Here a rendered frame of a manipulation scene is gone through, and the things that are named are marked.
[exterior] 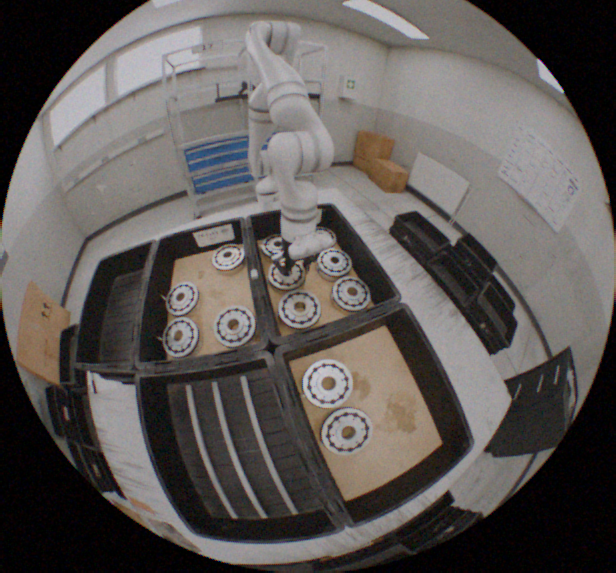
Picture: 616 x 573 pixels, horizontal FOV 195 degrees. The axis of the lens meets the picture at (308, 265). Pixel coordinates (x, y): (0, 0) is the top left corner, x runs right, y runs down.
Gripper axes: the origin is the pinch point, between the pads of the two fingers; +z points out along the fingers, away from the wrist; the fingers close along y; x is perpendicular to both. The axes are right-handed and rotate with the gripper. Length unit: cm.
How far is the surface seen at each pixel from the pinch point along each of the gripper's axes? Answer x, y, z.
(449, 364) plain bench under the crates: 50, -36, 15
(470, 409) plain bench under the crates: 71, -33, 15
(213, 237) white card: -20.7, 20.1, -3.2
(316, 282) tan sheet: 4.3, -4.0, 2.2
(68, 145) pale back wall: -274, 249, -89
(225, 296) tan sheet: -1.6, 20.9, 2.2
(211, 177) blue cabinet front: -188, 24, 37
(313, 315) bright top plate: 13.8, 2.2, -0.6
